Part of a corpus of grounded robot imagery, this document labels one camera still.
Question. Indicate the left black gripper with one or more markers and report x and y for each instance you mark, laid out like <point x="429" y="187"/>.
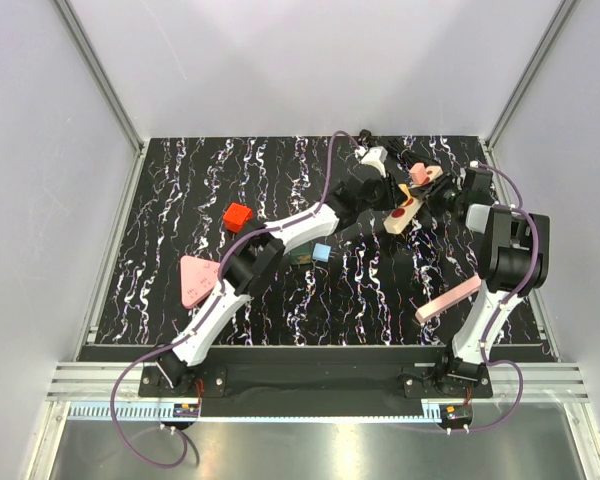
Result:
<point x="392" y="194"/>

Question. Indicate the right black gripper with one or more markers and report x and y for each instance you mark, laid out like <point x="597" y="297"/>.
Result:
<point x="432" y="194"/>

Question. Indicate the wooden socket strip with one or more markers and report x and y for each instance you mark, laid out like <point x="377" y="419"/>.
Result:
<point x="398" y="220"/>

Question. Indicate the pink plug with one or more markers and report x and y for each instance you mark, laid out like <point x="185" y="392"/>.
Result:
<point x="419" y="174"/>

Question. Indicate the light blue plug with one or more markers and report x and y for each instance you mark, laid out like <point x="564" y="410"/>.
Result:
<point x="322" y="252"/>

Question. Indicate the pink power strip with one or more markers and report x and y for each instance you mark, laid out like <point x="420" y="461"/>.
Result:
<point x="448" y="299"/>

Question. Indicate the dark green plug adapter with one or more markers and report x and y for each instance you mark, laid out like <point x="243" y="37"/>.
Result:
<point x="301" y="255"/>

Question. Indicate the red cube socket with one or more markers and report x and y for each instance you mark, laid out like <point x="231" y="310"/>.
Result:
<point x="236" y="216"/>

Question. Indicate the pink triangular socket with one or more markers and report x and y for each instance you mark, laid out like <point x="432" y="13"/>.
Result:
<point x="198" y="277"/>

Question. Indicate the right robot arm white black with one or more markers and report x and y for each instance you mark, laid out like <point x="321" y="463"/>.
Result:
<point x="513" y="261"/>

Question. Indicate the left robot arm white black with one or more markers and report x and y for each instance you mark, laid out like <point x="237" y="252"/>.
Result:
<point x="252" y="261"/>

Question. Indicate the black plug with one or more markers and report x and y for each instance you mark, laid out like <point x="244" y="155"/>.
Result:
<point x="365" y="136"/>

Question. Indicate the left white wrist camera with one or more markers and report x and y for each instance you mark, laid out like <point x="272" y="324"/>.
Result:
<point x="375" y="157"/>

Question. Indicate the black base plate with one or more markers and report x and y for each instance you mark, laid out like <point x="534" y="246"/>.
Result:
<point x="289" y="382"/>

